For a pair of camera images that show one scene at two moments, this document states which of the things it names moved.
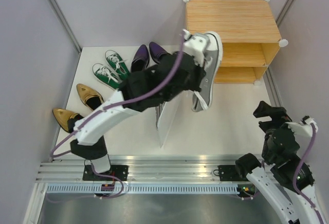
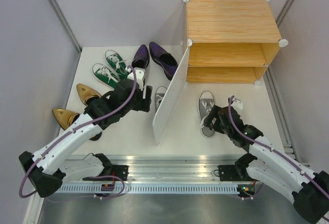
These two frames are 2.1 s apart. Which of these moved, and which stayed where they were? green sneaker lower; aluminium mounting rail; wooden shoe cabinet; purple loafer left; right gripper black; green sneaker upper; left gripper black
Moved: right gripper black; left gripper black
Stayed: green sneaker upper; wooden shoe cabinet; green sneaker lower; purple loafer left; aluminium mounting rail
